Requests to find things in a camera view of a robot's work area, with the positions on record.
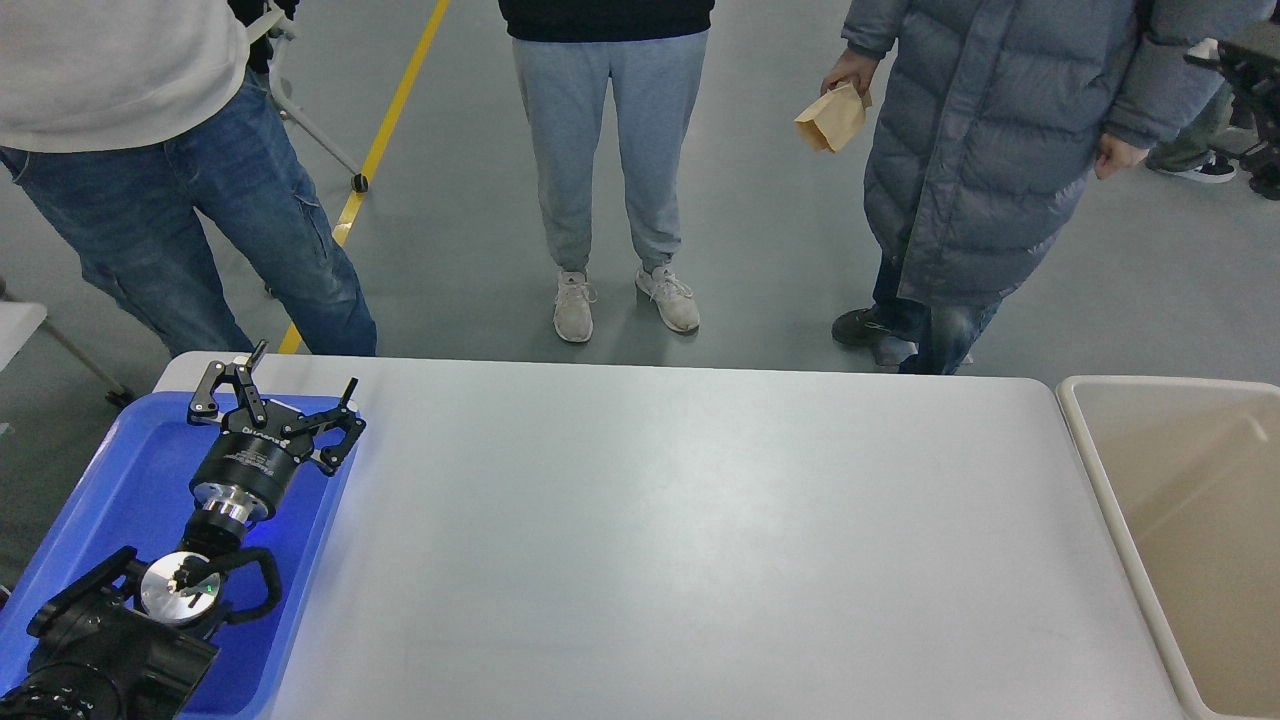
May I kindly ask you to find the right hand holding bag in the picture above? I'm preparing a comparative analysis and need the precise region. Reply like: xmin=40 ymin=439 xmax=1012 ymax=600
xmin=819 ymin=49 xmax=881 ymax=97

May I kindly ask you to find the person in grey sweatpants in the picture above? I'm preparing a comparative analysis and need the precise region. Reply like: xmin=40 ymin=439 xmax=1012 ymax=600
xmin=497 ymin=0 xmax=717 ymax=345

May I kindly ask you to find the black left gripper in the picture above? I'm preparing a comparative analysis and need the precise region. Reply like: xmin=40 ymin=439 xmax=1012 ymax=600
xmin=187 ymin=340 xmax=367 ymax=523

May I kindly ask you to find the left hand of coat person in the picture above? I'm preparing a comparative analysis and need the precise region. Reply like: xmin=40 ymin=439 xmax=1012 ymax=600
xmin=1093 ymin=132 xmax=1149 ymax=181

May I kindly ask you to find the brown paper bag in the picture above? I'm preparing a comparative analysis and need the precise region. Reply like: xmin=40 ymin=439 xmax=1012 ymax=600
xmin=794 ymin=82 xmax=874 ymax=152

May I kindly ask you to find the person in grey puffer coat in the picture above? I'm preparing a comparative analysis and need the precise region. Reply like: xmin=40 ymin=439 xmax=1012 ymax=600
xmin=831 ymin=1 xmax=1274 ymax=375

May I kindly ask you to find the beige plastic bin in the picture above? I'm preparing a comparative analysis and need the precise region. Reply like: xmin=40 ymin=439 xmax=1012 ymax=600
xmin=1057 ymin=375 xmax=1279 ymax=719

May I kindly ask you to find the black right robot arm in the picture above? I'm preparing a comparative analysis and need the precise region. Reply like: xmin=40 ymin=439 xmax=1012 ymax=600
xmin=1184 ymin=20 xmax=1279 ymax=201

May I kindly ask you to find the person in white sweater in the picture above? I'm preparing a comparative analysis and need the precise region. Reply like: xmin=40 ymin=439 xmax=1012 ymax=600
xmin=1 ymin=1 xmax=378 ymax=356

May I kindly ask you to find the white side table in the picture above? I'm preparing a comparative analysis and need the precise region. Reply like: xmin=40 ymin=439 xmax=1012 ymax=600
xmin=1 ymin=293 xmax=138 ymax=409

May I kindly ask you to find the blue plastic tray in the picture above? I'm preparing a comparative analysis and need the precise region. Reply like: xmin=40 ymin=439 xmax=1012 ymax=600
xmin=1 ymin=391 xmax=351 ymax=719

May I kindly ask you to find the white wheeled stand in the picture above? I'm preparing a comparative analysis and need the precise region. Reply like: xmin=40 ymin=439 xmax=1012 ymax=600
xmin=243 ymin=0 xmax=370 ymax=193

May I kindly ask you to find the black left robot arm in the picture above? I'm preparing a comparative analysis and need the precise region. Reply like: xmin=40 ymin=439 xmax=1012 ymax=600
xmin=3 ymin=348 xmax=366 ymax=719

